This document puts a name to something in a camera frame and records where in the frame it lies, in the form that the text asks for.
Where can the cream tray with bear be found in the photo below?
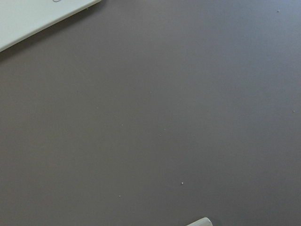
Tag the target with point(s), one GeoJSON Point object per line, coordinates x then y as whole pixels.
{"type": "Point", "coordinates": [20, 19]}

